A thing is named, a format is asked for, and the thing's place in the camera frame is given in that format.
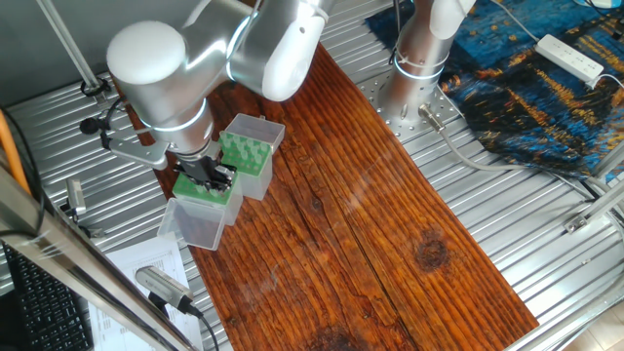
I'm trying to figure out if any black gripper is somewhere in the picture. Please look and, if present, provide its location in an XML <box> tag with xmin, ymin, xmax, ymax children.
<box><xmin>173</xmin><ymin>153</ymin><xmax>240</xmax><ymax>195</ymax></box>

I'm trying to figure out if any clear box green tip rack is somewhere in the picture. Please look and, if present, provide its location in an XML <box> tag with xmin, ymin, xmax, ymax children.
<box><xmin>218</xmin><ymin>113</ymin><xmax>287</xmax><ymax>201</ymax></box>
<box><xmin>156</xmin><ymin>168</ymin><xmax>244</xmax><ymax>252</ymax></box>

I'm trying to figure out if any white printed paper sheet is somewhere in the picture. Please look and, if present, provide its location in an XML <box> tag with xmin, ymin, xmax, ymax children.
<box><xmin>87</xmin><ymin>231</ymin><xmax>204</xmax><ymax>351</ymax></box>

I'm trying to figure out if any brown wooden board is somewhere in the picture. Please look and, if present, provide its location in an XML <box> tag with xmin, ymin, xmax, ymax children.
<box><xmin>109</xmin><ymin>7</ymin><xmax>540</xmax><ymax>351</ymax></box>

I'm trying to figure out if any small grey mounted device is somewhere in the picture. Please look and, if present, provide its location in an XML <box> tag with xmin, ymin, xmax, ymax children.
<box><xmin>60</xmin><ymin>177</ymin><xmax>106</xmax><ymax>240</ymax></box>

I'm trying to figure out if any thin silver rod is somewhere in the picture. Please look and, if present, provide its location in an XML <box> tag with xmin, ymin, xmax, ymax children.
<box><xmin>36</xmin><ymin>0</ymin><xmax>101</xmax><ymax>93</ymax></box>

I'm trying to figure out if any orange tube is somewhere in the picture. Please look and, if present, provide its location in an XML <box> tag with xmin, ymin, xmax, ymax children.
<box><xmin>0</xmin><ymin>109</ymin><xmax>30</xmax><ymax>196</ymax></box>

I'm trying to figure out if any black computer keyboard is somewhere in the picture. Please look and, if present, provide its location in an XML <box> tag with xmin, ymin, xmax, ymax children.
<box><xmin>2</xmin><ymin>243</ymin><xmax>94</xmax><ymax>351</ymax></box>

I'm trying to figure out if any blue painted cloth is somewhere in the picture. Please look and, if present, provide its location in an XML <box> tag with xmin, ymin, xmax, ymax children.
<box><xmin>365</xmin><ymin>0</ymin><xmax>624</xmax><ymax>179</ymax></box>

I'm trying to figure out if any white power strip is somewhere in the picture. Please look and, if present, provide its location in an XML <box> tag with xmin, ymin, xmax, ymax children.
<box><xmin>534</xmin><ymin>32</ymin><xmax>605</xmax><ymax>84</ymax></box>

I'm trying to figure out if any silver camera mount bracket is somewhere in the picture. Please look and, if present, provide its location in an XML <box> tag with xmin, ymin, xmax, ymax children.
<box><xmin>101</xmin><ymin>136</ymin><xmax>171</xmax><ymax>172</ymax></box>

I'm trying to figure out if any silver exterior camera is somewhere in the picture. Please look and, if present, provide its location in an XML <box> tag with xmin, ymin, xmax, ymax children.
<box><xmin>135</xmin><ymin>265</ymin><xmax>196</xmax><ymax>316</ymax></box>

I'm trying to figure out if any black exterior camera cable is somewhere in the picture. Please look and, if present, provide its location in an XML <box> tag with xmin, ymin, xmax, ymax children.
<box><xmin>187</xmin><ymin>301</ymin><xmax>221</xmax><ymax>351</ymax></box>

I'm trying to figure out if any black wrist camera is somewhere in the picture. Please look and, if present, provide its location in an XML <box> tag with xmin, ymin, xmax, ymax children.
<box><xmin>79</xmin><ymin>116</ymin><xmax>111</xmax><ymax>150</ymax></box>

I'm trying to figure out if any black cable loop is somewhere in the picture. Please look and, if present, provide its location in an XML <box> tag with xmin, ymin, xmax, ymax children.
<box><xmin>80</xmin><ymin>76</ymin><xmax>112</xmax><ymax>98</ymax></box>

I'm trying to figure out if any aluminium frame bar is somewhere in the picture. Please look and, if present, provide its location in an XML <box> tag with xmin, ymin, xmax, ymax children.
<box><xmin>0</xmin><ymin>165</ymin><xmax>196</xmax><ymax>351</ymax></box>

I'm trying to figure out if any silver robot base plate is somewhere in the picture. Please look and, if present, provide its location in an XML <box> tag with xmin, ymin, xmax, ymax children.
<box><xmin>358</xmin><ymin>72</ymin><xmax>464</xmax><ymax>145</ymax></box>

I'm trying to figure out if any grey base cable with connector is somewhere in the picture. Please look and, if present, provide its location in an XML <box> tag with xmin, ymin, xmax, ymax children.
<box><xmin>417</xmin><ymin>102</ymin><xmax>605</xmax><ymax>201</ymax></box>

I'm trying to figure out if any black base cable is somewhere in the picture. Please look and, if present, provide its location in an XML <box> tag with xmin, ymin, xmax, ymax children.
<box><xmin>388</xmin><ymin>0</ymin><xmax>409</xmax><ymax>67</ymax></box>

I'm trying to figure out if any white power cable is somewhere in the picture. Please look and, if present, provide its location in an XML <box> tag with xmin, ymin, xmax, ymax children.
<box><xmin>489</xmin><ymin>0</ymin><xmax>540</xmax><ymax>43</ymax></box>

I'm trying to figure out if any aluminium frame rail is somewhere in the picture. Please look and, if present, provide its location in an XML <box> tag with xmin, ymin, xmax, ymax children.
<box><xmin>563</xmin><ymin>140</ymin><xmax>624</xmax><ymax>235</ymax></box>

